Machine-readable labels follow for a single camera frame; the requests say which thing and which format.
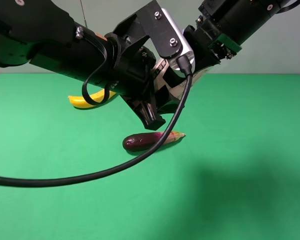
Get black left camera cable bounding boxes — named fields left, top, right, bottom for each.
left=0, top=54, right=193, bottom=188

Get yellow banana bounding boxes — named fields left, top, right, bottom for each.
left=68, top=89, right=117, bottom=109

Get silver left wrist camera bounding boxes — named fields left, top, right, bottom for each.
left=161, top=8, right=196, bottom=77

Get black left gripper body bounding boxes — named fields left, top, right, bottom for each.
left=106, top=0, right=183, bottom=97

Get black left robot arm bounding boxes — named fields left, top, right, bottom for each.
left=0, top=0, right=182, bottom=130

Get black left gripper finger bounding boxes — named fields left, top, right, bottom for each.
left=121, top=93, right=166, bottom=130

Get green table cloth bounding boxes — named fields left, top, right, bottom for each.
left=0, top=74, right=300, bottom=240

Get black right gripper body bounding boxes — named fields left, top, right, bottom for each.
left=183, top=17, right=242, bottom=73

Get purple eggplant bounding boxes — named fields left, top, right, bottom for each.
left=122, top=131, right=186, bottom=152

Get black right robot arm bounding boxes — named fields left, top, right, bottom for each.
left=184, top=0, right=300, bottom=74

